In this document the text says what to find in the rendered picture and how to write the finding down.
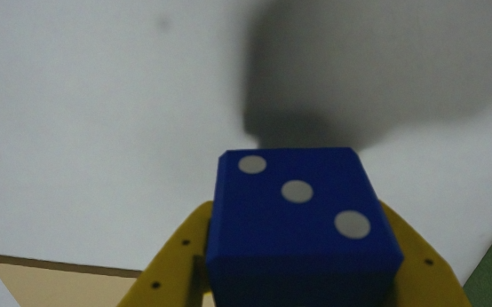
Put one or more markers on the tan flat mat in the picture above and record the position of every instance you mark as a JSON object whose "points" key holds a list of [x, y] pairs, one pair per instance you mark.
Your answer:
{"points": [[37, 283]]}

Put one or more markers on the blue die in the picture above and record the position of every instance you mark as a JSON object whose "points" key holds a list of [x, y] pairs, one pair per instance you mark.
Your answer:
{"points": [[298, 227]]}

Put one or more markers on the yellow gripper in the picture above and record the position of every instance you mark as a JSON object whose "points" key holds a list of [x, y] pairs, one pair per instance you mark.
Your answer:
{"points": [[177, 275]]}

